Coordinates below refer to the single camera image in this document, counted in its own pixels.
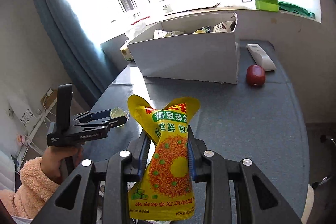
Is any tissue pack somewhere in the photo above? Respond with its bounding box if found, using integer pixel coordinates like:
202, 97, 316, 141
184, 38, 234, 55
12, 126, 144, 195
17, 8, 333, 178
119, 22, 148, 63

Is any red apple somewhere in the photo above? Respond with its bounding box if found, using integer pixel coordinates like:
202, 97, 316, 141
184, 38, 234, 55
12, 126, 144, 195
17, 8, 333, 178
246, 65, 266, 87

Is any white red snack bag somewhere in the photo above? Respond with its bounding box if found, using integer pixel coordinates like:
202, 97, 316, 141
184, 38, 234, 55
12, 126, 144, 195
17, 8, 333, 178
213, 20, 236, 32

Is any white remote control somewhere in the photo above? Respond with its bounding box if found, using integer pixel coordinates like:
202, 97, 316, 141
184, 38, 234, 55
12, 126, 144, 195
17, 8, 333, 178
246, 44, 276, 71

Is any yellow spicy snack pouch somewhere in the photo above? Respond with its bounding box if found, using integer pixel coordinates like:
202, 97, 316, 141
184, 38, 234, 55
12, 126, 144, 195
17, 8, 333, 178
127, 95, 201, 221

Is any white cardboard storage box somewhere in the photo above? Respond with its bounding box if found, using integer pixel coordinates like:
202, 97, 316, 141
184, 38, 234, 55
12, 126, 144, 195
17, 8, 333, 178
129, 11, 240, 84

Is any green tape roll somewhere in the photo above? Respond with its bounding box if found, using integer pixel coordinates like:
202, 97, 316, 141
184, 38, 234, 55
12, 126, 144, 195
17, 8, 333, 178
255, 0, 279, 12

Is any green white snack bag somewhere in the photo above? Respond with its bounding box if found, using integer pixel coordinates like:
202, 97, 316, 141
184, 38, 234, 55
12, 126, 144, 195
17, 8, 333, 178
153, 30, 185, 39

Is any green yellow snack bag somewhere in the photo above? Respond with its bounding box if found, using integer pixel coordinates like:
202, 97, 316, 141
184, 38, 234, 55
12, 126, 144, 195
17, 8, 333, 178
193, 26, 212, 34

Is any red bead string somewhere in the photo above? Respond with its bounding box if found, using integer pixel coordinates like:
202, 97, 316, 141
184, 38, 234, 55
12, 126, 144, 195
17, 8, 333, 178
129, 15, 152, 26

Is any green plastic bag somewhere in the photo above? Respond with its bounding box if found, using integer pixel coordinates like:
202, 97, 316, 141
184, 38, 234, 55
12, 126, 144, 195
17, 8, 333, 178
278, 1, 315, 19

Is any blue curtain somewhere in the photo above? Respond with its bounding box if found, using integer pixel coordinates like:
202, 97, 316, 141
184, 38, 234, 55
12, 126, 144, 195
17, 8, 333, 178
33, 0, 120, 107

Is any pink fleece sleeve forearm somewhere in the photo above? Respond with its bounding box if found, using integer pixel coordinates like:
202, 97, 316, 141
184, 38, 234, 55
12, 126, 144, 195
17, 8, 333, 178
1, 157, 59, 219

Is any flat grey cardboard sheet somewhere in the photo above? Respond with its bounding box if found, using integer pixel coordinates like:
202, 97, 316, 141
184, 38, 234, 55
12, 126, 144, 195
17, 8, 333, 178
166, 1, 220, 14

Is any clear jelly cup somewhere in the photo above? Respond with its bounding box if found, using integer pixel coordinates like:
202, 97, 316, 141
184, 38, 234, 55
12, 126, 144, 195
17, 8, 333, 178
110, 107, 129, 121

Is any person's left hand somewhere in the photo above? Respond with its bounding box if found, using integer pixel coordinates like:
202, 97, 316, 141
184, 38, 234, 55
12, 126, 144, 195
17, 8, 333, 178
40, 145, 83, 184

